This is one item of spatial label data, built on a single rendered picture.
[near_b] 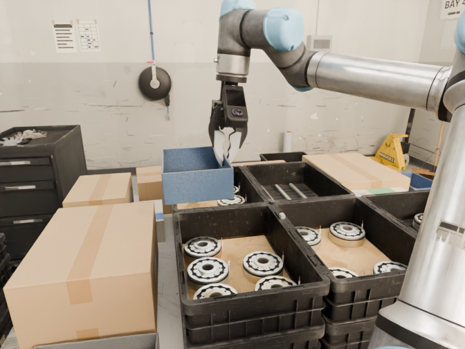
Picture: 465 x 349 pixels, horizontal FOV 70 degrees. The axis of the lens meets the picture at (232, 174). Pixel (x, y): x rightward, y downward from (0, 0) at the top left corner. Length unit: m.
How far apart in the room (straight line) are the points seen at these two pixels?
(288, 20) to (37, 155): 1.76
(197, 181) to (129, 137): 3.48
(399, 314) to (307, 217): 0.72
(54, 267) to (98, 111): 3.36
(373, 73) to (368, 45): 4.05
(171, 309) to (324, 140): 3.87
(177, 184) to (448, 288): 0.49
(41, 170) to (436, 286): 2.07
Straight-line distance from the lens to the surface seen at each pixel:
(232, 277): 0.87
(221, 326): 0.71
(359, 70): 0.69
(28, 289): 0.86
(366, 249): 1.05
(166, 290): 1.06
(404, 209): 1.27
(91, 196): 1.36
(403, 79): 0.65
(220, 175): 0.69
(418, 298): 0.41
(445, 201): 0.42
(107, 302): 0.85
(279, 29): 0.66
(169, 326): 0.95
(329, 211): 1.11
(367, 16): 4.71
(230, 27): 0.75
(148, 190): 1.45
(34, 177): 2.24
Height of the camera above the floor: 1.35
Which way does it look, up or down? 19 degrees down
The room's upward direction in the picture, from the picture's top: straight up
